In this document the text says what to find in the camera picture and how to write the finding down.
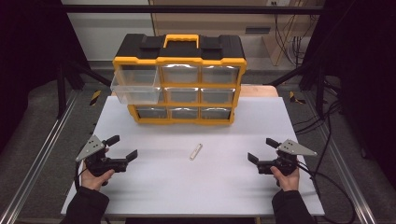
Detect black floor cables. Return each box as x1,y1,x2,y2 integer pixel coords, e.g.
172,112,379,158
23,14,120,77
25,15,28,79
292,77,345,136

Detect black metal frame stand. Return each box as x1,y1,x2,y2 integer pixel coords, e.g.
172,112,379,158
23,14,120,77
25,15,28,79
270,59,329,119
56,59,105,119

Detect wooden board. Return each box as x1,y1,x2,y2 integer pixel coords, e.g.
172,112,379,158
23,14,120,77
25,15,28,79
239,85,278,98

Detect aluminium floor rail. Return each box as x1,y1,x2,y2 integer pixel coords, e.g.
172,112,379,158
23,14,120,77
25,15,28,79
306,92,378,224
0,90,79,224

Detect yellow black hazard tape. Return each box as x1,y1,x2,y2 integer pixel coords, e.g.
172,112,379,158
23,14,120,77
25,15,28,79
289,91,307,105
89,90,103,107

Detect small white bar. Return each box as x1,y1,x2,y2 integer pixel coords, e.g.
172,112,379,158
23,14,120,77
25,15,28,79
189,143,204,161

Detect person's left hand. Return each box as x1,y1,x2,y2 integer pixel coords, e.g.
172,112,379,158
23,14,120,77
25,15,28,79
81,169,116,191

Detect clear plastic drawer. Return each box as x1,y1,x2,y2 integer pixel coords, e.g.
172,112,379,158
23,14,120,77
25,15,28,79
110,66,163,105

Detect bundle of hanging cables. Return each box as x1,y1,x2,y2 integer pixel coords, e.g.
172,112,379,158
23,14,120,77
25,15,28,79
273,12,314,67

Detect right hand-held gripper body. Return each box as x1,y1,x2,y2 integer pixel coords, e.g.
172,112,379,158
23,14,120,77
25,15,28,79
257,138,318,175

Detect black curtain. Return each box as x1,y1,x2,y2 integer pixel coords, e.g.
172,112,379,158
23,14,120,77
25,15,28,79
306,0,396,189
0,0,92,153

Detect grid of small transparent bins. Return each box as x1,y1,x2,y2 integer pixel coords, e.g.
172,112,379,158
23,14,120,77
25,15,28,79
135,63,241,120

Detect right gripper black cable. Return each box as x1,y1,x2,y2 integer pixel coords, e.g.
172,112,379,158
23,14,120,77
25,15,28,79
295,161,357,224

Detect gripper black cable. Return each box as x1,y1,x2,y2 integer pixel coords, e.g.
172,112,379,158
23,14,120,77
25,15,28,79
73,160,90,191
295,161,357,224

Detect black horizontal frame bar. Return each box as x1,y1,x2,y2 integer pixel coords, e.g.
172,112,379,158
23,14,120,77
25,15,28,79
61,4,325,15

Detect yellow black organizer case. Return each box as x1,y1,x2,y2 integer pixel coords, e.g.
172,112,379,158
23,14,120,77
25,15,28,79
112,33,248,126

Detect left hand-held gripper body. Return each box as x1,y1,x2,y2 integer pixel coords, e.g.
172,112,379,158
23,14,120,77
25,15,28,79
76,134,129,178

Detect person's right hand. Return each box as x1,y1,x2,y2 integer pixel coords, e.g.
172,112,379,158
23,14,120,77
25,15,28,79
270,166,301,192

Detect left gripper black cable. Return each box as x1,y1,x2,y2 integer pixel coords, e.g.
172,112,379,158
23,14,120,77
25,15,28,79
73,160,90,191

